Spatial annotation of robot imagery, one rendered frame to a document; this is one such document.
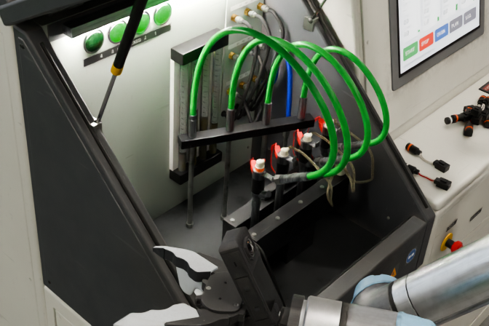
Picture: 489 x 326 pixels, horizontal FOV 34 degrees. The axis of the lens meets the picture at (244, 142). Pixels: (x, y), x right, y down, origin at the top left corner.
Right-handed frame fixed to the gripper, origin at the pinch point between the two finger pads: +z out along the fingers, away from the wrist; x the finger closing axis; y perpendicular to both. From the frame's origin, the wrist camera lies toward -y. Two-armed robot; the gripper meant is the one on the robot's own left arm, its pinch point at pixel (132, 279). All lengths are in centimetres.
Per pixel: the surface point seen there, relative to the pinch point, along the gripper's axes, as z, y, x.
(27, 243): 45, 48, 64
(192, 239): 11, 52, 82
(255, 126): 0, 24, 91
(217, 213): 8, 50, 93
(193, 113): 13, 18, 81
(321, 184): -17, 36, 91
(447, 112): -46, 30, 131
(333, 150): -19, 11, 61
